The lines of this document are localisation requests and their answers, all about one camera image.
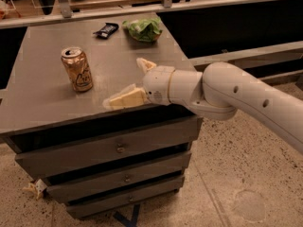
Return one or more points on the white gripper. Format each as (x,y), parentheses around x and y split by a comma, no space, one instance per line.
(156,83)

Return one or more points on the orange soda can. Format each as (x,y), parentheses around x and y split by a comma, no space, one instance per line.
(77,68)

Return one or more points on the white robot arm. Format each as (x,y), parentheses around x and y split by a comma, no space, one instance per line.
(217,93)

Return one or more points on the green chip bag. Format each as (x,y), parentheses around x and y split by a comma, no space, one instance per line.
(144,30)

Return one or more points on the top grey drawer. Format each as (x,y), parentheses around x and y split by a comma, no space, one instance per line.
(54,161)

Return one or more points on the grey drawer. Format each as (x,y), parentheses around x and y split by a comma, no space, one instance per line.
(137,194)
(54,161)
(136,170)

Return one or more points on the black snack wrapper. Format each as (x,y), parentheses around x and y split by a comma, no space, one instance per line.
(107,30)

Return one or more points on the grey drawer cabinet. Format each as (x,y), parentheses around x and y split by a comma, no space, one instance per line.
(40,109)

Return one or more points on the middle grey drawer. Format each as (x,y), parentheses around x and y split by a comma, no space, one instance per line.
(136,170)

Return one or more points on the bottom grey drawer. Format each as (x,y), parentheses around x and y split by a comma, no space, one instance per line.
(137,194)

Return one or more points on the crumpled paper scrap on floor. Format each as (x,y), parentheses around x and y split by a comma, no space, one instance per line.
(37,187)

